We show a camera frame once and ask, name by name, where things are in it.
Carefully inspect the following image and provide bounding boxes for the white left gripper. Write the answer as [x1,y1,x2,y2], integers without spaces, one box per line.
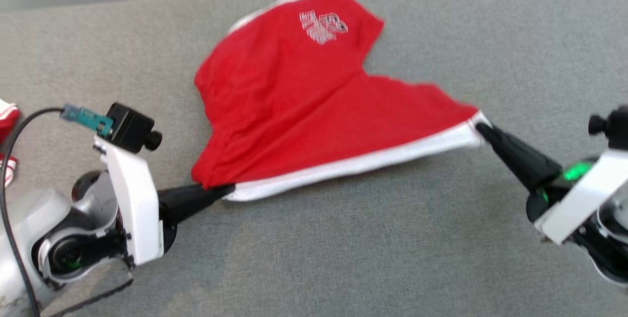
[93,135,236,266]

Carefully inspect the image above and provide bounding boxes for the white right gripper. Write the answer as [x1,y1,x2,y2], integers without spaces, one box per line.
[474,124,628,245]

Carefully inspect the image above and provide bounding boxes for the red shorts with white trim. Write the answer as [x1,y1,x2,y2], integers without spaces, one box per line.
[190,0,491,202]

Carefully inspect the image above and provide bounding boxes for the red basketball jersey white sleeves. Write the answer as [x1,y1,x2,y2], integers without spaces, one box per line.
[0,100,20,187]

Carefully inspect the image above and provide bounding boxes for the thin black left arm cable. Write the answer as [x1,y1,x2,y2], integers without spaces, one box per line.
[47,278,134,317]

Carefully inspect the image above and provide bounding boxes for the left black cable teal plug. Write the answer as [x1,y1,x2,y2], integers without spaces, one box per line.
[0,104,114,317]

